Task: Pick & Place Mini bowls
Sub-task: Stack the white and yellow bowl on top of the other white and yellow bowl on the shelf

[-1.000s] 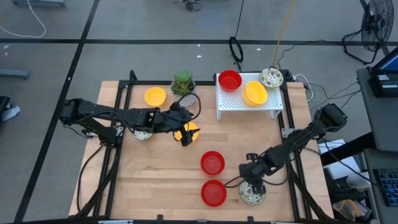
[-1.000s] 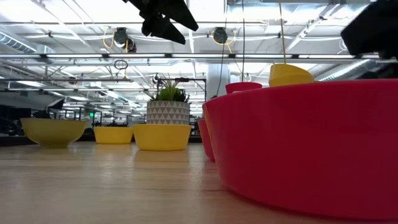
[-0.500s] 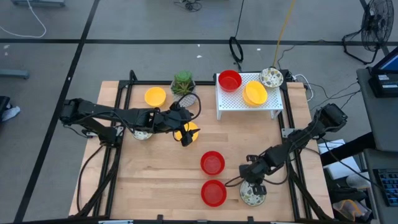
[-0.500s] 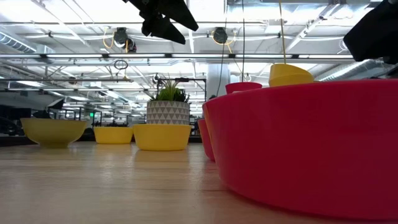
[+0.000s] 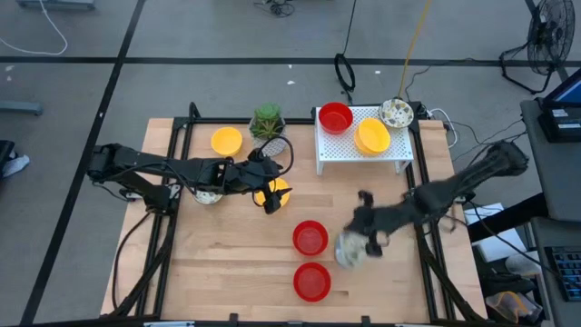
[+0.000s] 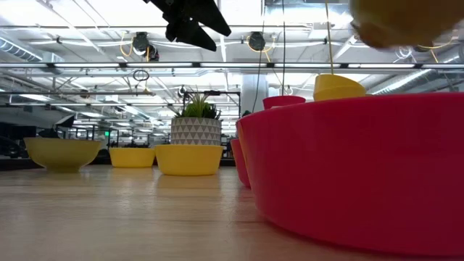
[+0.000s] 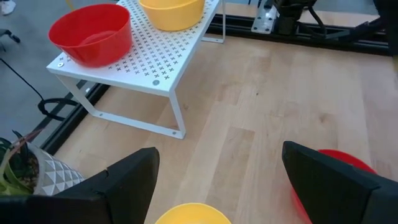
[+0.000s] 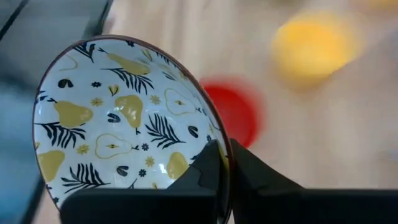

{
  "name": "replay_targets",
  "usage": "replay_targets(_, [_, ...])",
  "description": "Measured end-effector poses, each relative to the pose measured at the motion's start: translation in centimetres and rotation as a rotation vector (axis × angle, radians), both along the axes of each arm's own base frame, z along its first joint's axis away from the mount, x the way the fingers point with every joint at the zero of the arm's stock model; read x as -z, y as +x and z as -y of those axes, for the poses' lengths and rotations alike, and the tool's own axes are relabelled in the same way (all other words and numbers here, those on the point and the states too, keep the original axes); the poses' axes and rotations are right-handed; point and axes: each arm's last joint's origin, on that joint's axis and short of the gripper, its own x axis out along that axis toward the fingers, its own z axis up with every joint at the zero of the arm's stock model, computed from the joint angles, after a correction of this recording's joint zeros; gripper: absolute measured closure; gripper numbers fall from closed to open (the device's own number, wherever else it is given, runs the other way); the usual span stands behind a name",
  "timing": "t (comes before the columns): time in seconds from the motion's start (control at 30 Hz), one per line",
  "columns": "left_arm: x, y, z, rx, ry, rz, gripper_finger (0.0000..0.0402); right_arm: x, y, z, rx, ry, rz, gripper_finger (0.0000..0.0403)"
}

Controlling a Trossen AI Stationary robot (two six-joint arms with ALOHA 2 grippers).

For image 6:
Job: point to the long ceiling light bar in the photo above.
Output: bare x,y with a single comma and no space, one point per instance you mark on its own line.
87,65

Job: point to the yellow plastic mini bowl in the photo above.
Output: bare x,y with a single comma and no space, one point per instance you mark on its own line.
132,157
188,159
337,88

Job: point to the speckled terrazzo mini bowl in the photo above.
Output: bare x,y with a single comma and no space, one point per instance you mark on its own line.
398,18
61,152

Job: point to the red plastic mini bowl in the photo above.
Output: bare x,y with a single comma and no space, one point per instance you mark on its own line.
344,174
239,163
284,101

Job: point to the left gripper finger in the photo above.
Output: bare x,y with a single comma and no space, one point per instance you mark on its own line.
185,32
208,16

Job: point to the succulent in triangle-pattern pot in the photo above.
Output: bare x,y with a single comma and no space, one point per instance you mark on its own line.
195,130

